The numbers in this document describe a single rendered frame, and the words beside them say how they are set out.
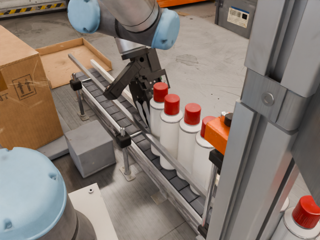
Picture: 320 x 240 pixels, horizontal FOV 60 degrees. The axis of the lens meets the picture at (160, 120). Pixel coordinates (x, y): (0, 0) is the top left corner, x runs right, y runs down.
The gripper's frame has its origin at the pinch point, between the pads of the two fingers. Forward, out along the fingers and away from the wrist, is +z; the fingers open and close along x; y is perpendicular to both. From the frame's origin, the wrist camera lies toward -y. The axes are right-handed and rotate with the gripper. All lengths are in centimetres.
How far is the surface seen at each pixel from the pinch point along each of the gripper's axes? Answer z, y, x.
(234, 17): -25, 175, 130
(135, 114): -1.9, 3.0, 14.0
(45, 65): -26, -8, 66
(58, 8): -116, 90, 379
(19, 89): -19.4, -25.1, 10.9
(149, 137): 0.3, -3.9, -6.1
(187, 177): 7.6, -4.0, -18.6
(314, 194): -9, -17, -56
